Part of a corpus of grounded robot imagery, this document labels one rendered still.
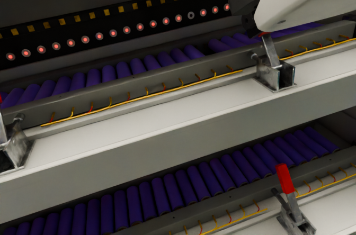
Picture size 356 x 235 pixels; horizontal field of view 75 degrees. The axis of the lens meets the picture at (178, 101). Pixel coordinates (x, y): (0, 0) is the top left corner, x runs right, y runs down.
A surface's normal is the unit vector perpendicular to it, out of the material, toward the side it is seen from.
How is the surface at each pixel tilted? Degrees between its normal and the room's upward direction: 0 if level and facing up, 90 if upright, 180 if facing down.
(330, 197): 18
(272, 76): 90
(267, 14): 97
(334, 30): 108
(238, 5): 86
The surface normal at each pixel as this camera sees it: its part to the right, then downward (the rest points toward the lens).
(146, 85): 0.27, 0.45
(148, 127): -0.16, -0.85
